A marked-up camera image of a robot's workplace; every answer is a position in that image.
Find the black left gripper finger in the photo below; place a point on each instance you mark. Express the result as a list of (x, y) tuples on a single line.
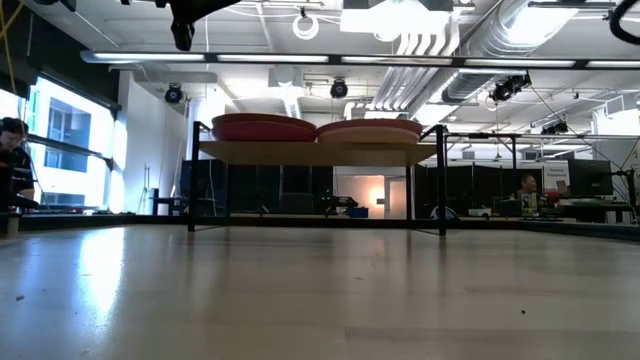
[(212, 6)]

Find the magenta plate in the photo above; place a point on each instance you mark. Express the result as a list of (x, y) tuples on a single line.
[(262, 132)]

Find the peach plate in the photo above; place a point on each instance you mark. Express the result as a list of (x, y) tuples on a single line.
[(369, 136)]

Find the black round ceiling device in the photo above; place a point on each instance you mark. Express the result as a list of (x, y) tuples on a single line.
[(339, 89), (173, 94)]

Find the black side table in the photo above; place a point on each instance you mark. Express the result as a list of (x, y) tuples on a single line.
[(167, 202)]

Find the person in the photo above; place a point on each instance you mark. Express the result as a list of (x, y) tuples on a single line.
[(12, 150), (526, 185)]

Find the black machine with lights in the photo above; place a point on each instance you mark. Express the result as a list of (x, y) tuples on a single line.
[(340, 202)]

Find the blue box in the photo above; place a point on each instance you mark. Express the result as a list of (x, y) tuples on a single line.
[(358, 212)]

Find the white sign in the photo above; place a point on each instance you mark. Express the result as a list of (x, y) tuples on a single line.
[(555, 172)]

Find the black computer monitor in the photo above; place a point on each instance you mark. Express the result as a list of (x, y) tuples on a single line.
[(590, 177)]

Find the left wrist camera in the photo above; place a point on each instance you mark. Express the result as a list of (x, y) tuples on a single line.
[(183, 35)]

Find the wooden shelf with black frame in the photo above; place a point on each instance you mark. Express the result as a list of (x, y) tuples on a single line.
[(310, 153)]

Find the black partition wall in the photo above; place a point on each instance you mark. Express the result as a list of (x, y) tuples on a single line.
[(260, 187), (450, 185)]

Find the black table edge rail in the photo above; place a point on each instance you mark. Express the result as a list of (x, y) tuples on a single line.
[(300, 221)]

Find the grey ceiling duct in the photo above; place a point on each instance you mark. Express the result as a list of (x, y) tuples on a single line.
[(467, 85)]

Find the black ceiling camera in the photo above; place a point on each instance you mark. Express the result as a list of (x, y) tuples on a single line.
[(555, 127), (510, 87)]

